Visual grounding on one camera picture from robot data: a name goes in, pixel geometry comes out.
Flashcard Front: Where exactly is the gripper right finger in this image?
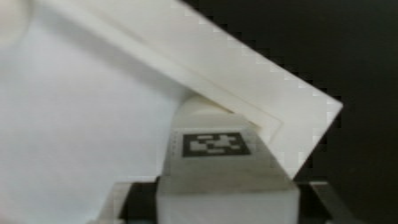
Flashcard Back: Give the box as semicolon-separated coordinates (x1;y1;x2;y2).
296;181;358;224

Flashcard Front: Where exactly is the white square table top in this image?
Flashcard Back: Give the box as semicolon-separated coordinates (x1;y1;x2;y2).
0;0;342;224

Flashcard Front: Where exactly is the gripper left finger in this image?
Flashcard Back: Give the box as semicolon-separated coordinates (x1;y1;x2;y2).
94;182;158;224

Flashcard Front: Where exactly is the white table leg with tag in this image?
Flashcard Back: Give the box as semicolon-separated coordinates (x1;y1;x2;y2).
156;96;300;224

